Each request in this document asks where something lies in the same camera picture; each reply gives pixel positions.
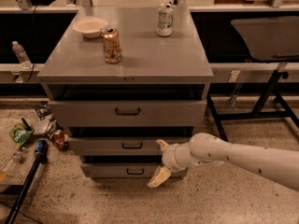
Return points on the silver foil wrapper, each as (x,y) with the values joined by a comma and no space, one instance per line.
(44,126)

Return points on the grey top drawer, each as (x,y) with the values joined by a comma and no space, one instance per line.
(128,113)

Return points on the grey drawer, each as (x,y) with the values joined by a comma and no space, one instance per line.
(116,146)
(119,170)
(128,113)

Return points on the grey bottom drawer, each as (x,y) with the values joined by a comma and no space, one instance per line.
(119,170)

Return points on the white green soda can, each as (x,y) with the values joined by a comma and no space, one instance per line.
(165,19)

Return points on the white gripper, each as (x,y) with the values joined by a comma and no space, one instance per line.
(168,158)

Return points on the black pole blue grip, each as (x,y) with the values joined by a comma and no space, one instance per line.
(41,157)

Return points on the clear plastic water bottle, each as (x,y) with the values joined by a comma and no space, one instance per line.
(21,55)

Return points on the grey folding table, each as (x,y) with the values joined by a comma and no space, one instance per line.
(269,40)

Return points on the red can on floor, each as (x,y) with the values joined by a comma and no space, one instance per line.
(59,139)

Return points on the clear bottle on floor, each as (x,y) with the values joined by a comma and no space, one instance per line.
(13,164)

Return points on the grey metal drawer cabinet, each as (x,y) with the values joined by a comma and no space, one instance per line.
(152,68)

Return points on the green snack bag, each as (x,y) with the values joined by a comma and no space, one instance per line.
(20,134)

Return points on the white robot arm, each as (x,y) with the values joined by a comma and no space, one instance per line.
(203,149)

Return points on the gold soda can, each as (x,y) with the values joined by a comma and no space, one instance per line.
(111,44)

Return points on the white paper bowl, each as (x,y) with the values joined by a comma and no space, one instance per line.
(90,27)

